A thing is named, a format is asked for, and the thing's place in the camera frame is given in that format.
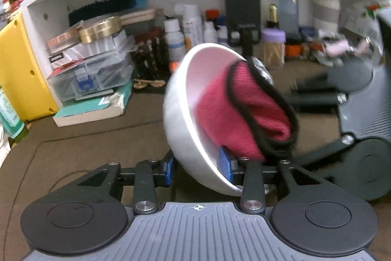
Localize gold tape roll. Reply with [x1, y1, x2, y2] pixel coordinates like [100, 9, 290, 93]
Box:
[78, 16, 123, 44]

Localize red capped bottle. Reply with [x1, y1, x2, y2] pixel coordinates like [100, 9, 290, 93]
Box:
[205, 9, 221, 23]

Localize red cleaning cloth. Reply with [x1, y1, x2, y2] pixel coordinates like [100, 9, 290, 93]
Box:
[196, 60, 300, 163]

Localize blue capped bottle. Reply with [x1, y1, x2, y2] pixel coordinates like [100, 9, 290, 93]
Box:
[216, 16, 230, 47]

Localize pink tube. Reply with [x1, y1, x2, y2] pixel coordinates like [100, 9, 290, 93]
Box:
[325, 39, 351, 56]

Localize dark bottle with gold cap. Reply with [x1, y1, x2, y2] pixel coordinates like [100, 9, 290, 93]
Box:
[265, 3, 280, 31]

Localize copper flat box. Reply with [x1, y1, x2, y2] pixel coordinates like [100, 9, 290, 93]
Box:
[46, 23, 84, 55]

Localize white bottle with blue label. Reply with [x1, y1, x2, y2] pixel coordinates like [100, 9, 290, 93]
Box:
[164, 18, 187, 65]

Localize black phone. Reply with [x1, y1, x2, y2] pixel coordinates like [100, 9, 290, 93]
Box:
[224, 0, 262, 48]

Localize purple lid toothpick jar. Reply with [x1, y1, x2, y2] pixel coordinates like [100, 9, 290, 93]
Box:
[262, 28, 286, 68]

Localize floral printed package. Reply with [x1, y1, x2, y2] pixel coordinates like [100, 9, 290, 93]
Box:
[340, 0, 391, 36]

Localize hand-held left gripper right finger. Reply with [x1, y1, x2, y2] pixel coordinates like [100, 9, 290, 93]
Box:
[218, 147, 334, 214]

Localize green glass bottle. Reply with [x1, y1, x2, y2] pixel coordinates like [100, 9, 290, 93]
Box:
[0, 85, 30, 142]

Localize tan hair clip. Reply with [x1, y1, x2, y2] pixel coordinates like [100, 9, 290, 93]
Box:
[133, 78, 167, 91]

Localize dark tube rack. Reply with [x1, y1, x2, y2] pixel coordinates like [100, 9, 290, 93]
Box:
[131, 33, 170, 83]

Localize tall blue bottle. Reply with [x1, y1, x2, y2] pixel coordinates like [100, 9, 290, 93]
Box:
[277, 0, 299, 36]

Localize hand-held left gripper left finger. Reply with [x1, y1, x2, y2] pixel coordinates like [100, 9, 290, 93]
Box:
[78, 154, 175, 214]

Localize orange container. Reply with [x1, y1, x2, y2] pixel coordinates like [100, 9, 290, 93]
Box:
[285, 44, 303, 57]

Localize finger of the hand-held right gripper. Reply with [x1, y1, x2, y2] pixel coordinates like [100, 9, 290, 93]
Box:
[290, 133, 357, 184]
[290, 73, 348, 115]

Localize teal book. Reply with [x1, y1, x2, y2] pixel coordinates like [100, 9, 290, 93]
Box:
[53, 80, 135, 128]

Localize black phone stand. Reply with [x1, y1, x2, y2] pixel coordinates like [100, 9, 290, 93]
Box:
[230, 24, 261, 61]

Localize clear plastic organizer box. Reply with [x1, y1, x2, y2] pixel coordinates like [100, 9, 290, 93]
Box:
[46, 56, 135, 102]

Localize yellow plastic box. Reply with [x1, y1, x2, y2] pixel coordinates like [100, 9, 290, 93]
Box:
[0, 12, 60, 123]

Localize small white bottle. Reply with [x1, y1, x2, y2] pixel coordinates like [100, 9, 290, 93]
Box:
[203, 21, 218, 44]

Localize white spray can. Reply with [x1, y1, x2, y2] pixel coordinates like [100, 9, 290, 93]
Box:
[182, 4, 204, 51]

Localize brown desk mat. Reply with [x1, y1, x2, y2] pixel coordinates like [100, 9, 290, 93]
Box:
[0, 118, 339, 249]

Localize black bristle brush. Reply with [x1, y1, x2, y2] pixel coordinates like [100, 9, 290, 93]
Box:
[68, 0, 137, 27]

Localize white and grey tumbler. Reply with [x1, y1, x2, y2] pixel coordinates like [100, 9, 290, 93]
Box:
[312, 0, 342, 36]

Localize silver flat box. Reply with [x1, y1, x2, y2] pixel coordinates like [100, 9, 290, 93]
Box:
[49, 29, 135, 71]

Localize white bowl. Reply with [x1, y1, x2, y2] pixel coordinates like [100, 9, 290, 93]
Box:
[163, 43, 275, 197]

